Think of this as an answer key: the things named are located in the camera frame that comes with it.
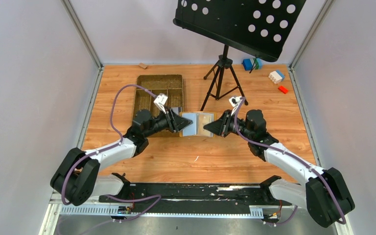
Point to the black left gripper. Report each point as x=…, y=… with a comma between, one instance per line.
x=171, y=121

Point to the yellow leather card holder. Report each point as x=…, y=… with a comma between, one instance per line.
x=191, y=130

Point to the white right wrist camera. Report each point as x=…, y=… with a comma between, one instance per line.
x=235, y=101

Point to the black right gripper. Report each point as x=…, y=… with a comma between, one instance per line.
x=225, y=124

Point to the small wooden block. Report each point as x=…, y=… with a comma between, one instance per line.
x=143, y=66

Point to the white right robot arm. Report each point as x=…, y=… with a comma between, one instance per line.
x=322, y=192

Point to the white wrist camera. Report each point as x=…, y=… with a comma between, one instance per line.
x=235, y=101
x=160, y=102

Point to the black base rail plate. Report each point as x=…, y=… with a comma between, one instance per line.
x=178, y=198

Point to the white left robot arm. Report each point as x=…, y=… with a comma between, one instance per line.
x=77, y=178

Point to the black music stand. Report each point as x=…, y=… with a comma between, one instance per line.
x=256, y=27

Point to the blue green toy block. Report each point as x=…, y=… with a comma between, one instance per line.
x=252, y=64

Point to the red toy block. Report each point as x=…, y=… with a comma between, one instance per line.
x=283, y=89

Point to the beige illustrated card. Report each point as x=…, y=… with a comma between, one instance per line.
x=202, y=120

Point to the white blue toy block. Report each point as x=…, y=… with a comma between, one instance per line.
x=276, y=76

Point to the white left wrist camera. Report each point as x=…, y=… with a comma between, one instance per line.
x=160, y=102

